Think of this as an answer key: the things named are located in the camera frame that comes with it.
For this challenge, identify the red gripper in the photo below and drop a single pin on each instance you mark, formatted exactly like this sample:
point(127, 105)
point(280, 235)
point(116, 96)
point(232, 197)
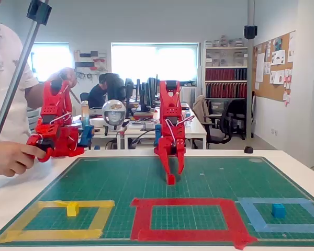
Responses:
point(168, 149)

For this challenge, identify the red cube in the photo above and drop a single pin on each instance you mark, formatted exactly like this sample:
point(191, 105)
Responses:
point(172, 180)

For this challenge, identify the red leader arm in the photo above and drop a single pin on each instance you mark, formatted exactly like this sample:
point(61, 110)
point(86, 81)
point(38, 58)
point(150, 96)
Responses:
point(57, 136)

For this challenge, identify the person's left forearm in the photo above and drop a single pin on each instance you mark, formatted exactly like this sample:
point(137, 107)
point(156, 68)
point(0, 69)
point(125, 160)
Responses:
point(38, 94)

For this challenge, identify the red follower robot arm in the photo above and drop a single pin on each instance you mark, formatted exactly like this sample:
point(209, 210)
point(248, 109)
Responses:
point(170, 102)

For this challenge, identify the red tape square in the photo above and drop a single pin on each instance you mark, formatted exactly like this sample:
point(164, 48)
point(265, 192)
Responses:
point(157, 201)

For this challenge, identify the yellow cube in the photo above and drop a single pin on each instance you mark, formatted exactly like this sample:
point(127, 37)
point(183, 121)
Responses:
point(72, 209)

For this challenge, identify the blue cube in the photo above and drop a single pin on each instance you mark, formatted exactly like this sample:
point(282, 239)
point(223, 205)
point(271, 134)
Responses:
point(278, 210)

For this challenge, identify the blue tape square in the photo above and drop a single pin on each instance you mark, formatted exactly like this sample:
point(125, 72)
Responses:
point(277, 228)

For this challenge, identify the yellow tape square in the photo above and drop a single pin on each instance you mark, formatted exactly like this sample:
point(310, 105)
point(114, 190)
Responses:
point(55, 233)

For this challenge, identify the person's left hand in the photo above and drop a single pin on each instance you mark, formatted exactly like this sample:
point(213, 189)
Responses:
point(68, 74)

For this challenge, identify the person's right hand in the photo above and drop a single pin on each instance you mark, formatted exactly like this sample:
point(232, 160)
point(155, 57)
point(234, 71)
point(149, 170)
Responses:
point(10, 159)

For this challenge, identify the blue table clamp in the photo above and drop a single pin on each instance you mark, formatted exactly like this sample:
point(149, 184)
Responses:
point(86, 134)
point(158, 133)

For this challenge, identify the white office desk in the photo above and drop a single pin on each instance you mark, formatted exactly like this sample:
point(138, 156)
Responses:
point(196, 128)
point(99, 132)

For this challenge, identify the black mesh office chair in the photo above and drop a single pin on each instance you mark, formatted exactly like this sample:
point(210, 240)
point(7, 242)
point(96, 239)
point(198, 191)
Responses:
point(217, 136)

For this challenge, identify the green cutting mat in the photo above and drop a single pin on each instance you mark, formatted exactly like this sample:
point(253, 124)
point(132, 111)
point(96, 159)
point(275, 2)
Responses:
point(120, 177)

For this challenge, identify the beige jacket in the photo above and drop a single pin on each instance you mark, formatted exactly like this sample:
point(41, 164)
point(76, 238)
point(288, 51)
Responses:
point(200, 107)

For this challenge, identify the black computer monitor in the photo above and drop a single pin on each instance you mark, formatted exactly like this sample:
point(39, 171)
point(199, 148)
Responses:
point(151, 91)
point(141, 96)

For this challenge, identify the white helmet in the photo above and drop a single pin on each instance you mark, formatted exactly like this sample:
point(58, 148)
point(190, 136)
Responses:
point(113, 115)

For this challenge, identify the small black rubber foot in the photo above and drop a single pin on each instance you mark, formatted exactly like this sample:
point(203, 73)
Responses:
point(248, 149)

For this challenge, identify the black high-back office chair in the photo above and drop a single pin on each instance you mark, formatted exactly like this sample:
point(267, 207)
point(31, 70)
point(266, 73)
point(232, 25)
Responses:
point(115, 86)

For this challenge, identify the orange blue drink bottle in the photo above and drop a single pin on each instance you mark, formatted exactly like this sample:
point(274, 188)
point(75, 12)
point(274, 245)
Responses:
point(85, 115)

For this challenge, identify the seated person dark shirt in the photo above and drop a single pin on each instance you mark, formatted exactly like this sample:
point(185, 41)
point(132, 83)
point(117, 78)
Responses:
point(96, 96)

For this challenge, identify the large bright window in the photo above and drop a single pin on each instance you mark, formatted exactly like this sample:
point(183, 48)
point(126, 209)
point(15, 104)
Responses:
point(154, 62)

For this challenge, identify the white shelf with binders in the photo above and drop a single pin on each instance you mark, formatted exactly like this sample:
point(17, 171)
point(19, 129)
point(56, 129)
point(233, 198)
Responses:
point(226, 74)

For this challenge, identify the vertical grey pole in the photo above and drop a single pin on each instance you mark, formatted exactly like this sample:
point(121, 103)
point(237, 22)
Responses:
point(250, 78)

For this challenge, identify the cork pin board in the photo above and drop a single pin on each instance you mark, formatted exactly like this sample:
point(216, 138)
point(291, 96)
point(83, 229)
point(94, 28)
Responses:
point(276, 89)

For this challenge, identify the black pole clamp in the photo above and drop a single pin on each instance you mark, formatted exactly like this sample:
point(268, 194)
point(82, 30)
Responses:
point(250, 32)
point(39, 11)

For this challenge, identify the small bright window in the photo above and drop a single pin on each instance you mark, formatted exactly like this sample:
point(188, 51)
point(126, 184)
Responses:
point(52, 60)

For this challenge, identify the tilted silver metal pole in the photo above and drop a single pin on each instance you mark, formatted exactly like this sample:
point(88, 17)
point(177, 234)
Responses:
point(16, 78)

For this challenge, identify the white shirt person torso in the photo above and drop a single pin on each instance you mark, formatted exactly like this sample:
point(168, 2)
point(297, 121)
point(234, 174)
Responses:
point(2, 78)

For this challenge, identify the white wall socket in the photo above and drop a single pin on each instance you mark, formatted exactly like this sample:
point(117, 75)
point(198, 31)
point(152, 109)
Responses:
point(274, 131)

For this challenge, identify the wall tool rack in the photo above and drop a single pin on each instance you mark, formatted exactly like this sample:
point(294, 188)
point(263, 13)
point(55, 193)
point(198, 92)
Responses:
point(90, 64)

